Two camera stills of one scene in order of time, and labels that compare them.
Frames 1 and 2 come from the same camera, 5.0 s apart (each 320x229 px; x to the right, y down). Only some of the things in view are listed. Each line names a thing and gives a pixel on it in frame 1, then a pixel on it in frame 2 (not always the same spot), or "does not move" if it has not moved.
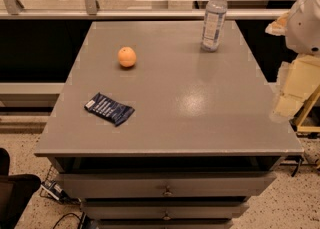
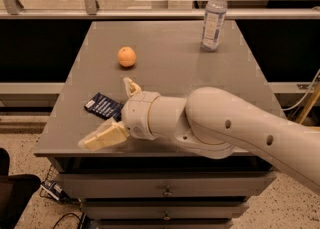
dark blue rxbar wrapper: [110, 110] does not move
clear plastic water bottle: [215, 17] does not move
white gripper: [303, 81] -> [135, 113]
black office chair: [16, 191] does not move
